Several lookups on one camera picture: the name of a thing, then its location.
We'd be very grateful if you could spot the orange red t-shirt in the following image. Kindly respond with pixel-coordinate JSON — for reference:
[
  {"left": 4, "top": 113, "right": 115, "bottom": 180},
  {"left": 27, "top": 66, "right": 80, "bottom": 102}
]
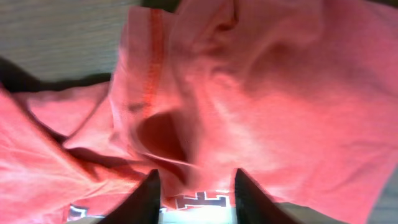
[{"left": 1, "top": 0, "right": 397, "bottom": 223}]

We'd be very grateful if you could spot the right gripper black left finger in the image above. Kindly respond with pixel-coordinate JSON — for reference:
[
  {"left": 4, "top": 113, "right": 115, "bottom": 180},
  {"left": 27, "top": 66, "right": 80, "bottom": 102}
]
[{"left": 97, "top": 169, "right": 161, "bottom": 224}]

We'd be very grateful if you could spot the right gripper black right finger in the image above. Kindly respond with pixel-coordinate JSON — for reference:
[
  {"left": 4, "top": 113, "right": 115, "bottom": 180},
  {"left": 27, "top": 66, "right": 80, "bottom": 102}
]
[{"left": 234, "top": 168, "right": 300, "bottom": 224}]

